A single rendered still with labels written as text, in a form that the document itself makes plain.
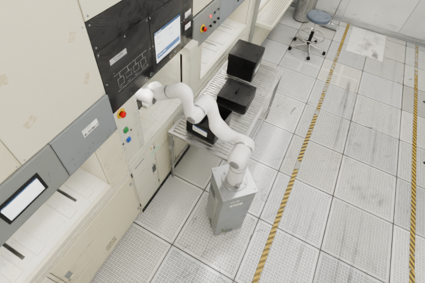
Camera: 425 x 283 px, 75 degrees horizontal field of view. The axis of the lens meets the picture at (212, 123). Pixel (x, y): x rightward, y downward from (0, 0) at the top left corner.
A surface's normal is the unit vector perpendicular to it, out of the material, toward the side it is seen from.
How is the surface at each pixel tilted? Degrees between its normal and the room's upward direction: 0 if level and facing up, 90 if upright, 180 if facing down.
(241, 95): 0
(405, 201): 0
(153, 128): 0
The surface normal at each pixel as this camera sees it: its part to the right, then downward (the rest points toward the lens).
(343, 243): 0.07, -0.64
